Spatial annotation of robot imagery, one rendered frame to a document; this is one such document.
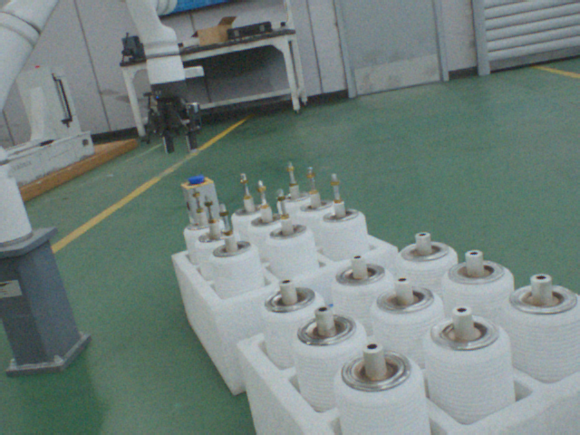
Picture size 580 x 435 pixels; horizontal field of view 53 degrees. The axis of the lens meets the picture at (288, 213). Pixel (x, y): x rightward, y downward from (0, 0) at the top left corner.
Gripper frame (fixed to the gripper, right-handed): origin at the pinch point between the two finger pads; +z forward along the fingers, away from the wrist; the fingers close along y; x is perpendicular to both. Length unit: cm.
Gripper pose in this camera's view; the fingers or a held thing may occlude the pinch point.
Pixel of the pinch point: (180, 146)
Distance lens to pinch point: 129.9
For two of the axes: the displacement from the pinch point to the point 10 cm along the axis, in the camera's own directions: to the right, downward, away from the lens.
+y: 8.2, 0.4, -5.7
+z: 1.4, 9.5, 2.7
